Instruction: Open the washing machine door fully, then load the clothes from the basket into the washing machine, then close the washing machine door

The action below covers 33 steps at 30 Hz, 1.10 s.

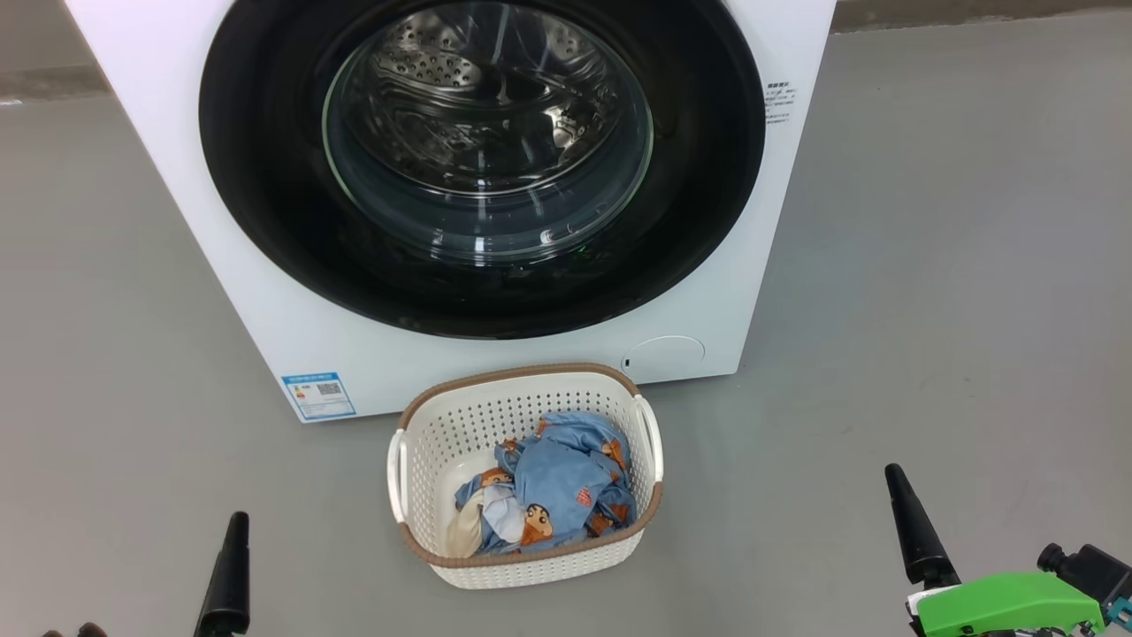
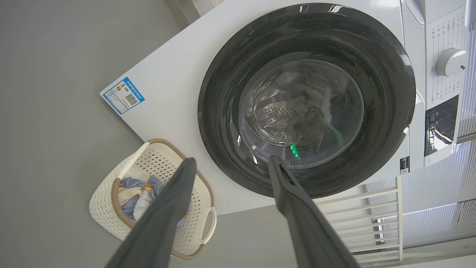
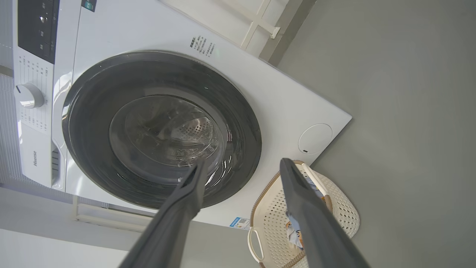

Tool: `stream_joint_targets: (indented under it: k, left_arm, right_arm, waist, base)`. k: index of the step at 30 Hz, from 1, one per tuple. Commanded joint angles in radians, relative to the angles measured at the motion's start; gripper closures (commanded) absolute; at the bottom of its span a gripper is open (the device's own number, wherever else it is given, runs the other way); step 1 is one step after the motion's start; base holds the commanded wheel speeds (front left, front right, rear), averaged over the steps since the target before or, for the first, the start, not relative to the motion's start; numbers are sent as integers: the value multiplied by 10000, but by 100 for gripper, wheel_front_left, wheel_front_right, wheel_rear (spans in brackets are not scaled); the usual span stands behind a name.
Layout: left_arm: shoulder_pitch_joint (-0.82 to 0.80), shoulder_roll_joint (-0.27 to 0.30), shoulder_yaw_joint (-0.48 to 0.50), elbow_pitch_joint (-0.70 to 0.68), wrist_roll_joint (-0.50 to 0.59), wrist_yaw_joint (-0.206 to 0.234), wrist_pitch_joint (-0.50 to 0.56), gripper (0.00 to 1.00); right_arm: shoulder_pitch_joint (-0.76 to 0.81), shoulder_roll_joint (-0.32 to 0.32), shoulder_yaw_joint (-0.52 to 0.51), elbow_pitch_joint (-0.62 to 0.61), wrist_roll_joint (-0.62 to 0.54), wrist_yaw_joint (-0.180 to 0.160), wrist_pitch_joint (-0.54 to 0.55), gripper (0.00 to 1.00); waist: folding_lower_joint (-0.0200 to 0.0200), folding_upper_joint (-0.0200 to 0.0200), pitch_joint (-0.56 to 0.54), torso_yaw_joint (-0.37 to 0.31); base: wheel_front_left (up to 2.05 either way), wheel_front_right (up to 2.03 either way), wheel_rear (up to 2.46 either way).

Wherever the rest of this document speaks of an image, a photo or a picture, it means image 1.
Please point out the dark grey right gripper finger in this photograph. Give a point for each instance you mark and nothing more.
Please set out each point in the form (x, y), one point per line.
(915, 531)

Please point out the round white filter cover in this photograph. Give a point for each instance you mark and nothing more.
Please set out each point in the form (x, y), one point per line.
(663, 358)

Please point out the blue energy label sticker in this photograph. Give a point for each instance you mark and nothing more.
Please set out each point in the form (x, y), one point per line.
(318, 395)

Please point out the white and cream garment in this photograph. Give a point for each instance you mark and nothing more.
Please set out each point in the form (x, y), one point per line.
(469, 531)

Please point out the round black glass washer door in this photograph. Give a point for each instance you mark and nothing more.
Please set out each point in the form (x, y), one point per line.
(265, 221)

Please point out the stainless steel washing machine drum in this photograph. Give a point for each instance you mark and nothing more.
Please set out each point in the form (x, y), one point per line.
(460, 97)

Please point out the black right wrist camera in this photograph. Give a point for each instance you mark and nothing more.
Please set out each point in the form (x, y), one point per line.
(1092, 571)

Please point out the blue cartoon print garment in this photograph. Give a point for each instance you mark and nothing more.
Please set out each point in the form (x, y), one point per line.
(557, 478)

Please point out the cream perforated laundry basket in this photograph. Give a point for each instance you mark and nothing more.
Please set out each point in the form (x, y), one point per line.
(442, 442)

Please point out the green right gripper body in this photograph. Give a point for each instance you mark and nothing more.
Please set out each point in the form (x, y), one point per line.
(1008, 606)

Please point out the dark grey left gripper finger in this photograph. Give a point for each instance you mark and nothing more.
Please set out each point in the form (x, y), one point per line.
(228, 584)

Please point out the white front-load washing machine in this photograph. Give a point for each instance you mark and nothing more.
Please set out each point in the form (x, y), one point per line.
(177, 177)

